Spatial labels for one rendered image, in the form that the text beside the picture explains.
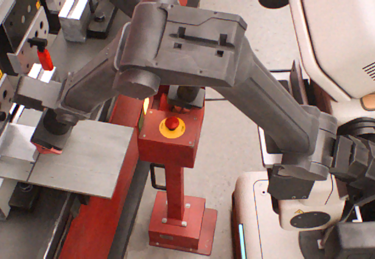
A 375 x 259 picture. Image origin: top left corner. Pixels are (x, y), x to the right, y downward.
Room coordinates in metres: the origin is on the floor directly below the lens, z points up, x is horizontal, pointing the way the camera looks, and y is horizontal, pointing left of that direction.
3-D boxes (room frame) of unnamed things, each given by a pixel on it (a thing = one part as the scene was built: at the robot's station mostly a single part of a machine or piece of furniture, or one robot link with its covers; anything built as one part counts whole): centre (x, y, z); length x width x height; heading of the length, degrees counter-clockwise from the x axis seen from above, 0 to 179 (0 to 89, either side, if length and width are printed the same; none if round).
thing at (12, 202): (0.66, 0.35, 0.89); 0.30 x 0.05 x 0.03; 168
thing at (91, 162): (0.60, 0.27, 1.00); 0.26 x 0.18 x 0.01; 78
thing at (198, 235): (0.86, 0.01, 0.06); 0.25 x 0.20 x 0.12; 80
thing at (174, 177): (0.86, 0.04, 0.39); 0.05 x 0.05 x 0.54; 80
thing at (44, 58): (0.77, 0.32, 1.12); 0.04 x 0.02 x 0.10; 78
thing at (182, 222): (0.86, 0.04, 0.13); 0.10 x 0.10 x 0.01; 80
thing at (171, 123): (0.81, 0.04, 0.79); 0.04 x 0.04 x 0.04
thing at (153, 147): (0.86, 0.04, 0.75); 0.20 x 0.16 x 0.18; 170
